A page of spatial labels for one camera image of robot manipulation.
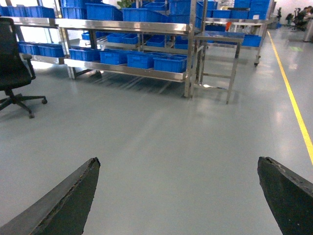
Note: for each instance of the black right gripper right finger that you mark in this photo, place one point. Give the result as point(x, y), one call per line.
point(288, 195)

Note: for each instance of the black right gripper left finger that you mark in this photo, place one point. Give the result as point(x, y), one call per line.
point(63, 210)

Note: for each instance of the blue bin on bottom shelf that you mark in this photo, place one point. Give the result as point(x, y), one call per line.
point(171, 63)

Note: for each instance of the stainless steel shelf rack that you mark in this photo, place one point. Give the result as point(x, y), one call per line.
point(76, 68)

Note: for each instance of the black office chair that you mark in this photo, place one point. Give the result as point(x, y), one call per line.
point(15, 71)

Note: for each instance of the small stainless steel table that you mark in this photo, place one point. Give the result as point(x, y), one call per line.
point(216, 56)

